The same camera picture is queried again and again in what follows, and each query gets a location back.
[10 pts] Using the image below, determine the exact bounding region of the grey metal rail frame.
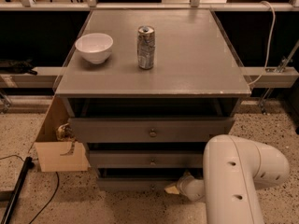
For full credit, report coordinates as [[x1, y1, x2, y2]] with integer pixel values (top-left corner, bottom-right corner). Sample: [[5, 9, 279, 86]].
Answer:
[[0, 0, 299, 90]]

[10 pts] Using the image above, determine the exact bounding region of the black floor bar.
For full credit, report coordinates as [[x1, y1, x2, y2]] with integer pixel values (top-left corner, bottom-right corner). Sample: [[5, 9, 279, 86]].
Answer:
[[0, 157, 35, 224]]

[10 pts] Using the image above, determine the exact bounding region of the grey drawer cabinet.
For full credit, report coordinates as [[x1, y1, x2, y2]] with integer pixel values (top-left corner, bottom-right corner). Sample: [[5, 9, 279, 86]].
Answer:
[[53, 8, 252, 185]]

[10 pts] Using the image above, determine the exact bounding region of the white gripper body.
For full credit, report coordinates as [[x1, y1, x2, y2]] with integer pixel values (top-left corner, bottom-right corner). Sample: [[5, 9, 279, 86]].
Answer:
[[177, 175, 195, 196]]

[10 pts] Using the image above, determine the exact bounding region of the black object on rail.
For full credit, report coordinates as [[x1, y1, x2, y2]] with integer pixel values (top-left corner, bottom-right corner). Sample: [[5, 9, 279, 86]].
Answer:
[[0, 59, 37, 76]]

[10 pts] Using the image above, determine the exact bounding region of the black floor cable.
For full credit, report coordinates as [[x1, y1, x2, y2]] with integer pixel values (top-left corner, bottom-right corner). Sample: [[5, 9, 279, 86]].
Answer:
[[0, 154, 60, 224]]

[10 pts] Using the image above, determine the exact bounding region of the grey middle drawer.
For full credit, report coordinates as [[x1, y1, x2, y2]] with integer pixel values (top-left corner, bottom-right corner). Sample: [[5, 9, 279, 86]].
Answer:
[[88, 150, 203, 168]]

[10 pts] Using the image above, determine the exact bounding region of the silver drink can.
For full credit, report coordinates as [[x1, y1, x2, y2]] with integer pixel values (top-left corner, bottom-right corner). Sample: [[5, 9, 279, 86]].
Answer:
[[137, 25, 155, 70]]

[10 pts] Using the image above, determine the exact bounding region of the grey bottom drawer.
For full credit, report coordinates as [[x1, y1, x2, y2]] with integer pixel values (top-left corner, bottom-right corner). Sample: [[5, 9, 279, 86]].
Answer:
[[98, 168, 203, 191]]

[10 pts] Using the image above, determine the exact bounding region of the white cable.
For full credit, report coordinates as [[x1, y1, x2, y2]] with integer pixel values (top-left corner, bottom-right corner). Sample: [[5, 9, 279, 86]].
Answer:
[[248, 1, 277, 87]]

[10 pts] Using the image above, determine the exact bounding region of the white bowl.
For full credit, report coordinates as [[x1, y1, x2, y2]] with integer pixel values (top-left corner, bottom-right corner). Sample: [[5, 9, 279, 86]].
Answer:
[[75, 33, 113, 64]]

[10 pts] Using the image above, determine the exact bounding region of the cardboard box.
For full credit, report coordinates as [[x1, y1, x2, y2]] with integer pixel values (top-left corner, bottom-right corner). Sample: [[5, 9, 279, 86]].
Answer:
[[35, 97, 89, 172]]

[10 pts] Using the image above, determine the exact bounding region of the grey drawer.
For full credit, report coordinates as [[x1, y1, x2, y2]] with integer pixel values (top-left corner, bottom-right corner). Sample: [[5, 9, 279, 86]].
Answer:
[[88, 150, 203, 168], [98, 168, 203, 191], [68, 117, 235, 143]]

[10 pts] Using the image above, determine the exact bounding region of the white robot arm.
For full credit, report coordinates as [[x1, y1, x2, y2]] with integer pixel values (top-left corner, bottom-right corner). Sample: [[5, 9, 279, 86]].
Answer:
[[164, 135, 290, 224]]

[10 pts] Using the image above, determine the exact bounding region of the metal bracket right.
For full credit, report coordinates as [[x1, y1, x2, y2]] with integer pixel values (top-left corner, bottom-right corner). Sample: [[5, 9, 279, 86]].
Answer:
[[258, 40, 299, 115]]

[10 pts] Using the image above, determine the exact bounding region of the grey top drawer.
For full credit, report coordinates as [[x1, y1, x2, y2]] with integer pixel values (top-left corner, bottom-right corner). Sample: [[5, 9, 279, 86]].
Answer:
[[68, 117, 235, 143]]

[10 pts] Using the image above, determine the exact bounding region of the crumpled item in box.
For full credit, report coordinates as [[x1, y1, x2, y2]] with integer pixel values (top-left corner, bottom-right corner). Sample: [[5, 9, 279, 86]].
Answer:
[[56, 123, 75, 141]]

